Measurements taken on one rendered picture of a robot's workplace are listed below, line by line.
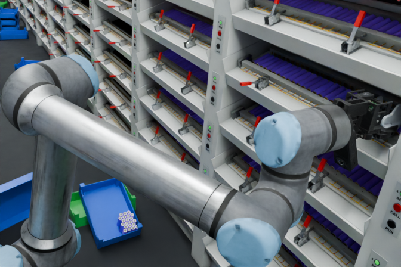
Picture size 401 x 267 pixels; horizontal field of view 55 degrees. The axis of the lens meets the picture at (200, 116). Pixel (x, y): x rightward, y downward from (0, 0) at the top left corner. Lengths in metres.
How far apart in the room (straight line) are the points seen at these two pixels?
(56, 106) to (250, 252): 0.45
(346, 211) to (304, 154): 0.37
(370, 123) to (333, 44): 0.23
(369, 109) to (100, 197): 1.44
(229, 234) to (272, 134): 0.18
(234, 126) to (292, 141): 0.67
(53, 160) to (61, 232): 0.29
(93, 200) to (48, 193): 0.84
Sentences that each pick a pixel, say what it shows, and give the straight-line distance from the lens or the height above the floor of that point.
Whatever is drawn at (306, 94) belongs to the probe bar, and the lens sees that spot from 1.07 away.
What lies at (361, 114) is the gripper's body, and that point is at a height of 1.00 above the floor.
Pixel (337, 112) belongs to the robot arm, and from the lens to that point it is 0.75.
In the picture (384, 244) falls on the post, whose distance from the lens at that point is 0.97.
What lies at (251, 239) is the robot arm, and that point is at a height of 0.89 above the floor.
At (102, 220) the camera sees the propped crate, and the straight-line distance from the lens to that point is 1.91.
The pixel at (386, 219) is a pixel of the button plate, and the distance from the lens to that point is 0.94.
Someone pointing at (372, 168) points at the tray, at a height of 0.86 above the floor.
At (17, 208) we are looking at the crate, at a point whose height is 0.04.
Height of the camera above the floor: 1.30
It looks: 26 degrees down
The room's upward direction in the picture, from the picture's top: 5 degrees clockwise
